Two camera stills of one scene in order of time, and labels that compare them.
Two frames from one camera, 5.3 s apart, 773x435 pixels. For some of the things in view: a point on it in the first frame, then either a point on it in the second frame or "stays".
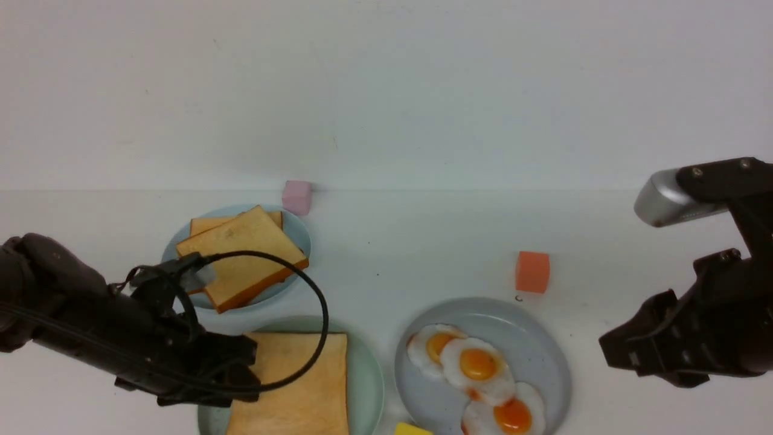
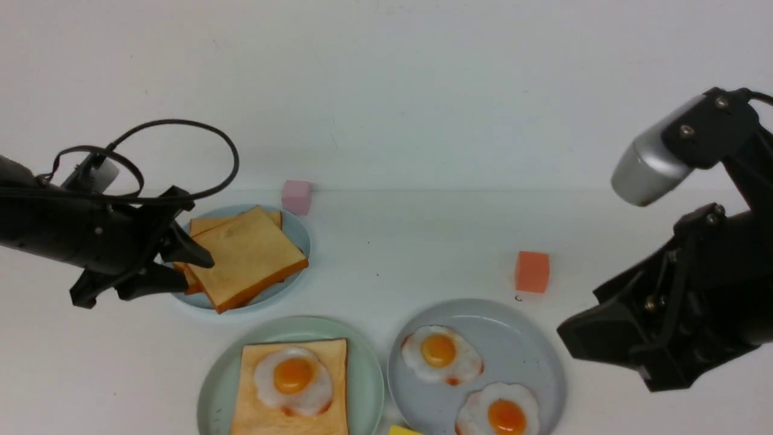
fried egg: x=479 y=368 → x=295 y=380
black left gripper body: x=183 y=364 → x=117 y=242
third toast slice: x=199 y=226 stays
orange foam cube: x=532 y=272 stays
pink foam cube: x=296 y=197 stays
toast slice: x=238 y=277 stays
